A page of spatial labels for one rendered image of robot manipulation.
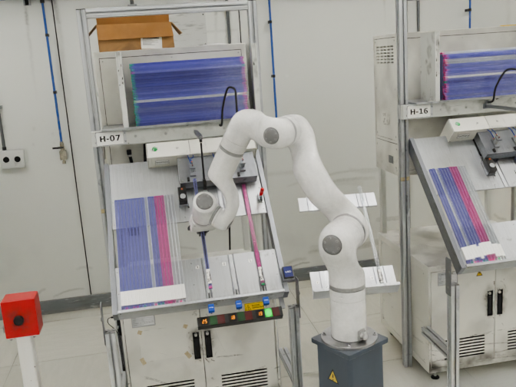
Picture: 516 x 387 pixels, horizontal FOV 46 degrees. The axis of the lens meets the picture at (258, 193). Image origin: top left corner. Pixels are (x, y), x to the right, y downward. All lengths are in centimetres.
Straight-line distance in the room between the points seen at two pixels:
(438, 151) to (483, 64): 46
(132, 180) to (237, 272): 64
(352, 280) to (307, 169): 39
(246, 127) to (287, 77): 234
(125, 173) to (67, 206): 164
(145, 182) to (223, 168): 70
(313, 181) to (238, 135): 31
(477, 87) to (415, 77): 30
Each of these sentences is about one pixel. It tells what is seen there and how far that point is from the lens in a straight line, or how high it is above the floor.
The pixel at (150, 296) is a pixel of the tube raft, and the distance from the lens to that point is 249.
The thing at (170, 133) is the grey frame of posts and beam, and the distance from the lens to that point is 279.
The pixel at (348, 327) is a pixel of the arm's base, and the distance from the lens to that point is 208.
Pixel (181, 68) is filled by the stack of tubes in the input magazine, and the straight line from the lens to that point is 275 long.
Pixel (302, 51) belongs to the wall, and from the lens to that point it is 439.
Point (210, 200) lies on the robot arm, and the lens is 219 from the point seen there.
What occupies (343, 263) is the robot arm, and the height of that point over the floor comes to 100.
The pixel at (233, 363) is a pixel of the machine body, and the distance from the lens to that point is 295.
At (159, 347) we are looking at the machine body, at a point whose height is 41.
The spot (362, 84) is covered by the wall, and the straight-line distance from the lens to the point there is 452.
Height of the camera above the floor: 164
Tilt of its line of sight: 12 degrees down
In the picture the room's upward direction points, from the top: 4 degrees counter-clockwise
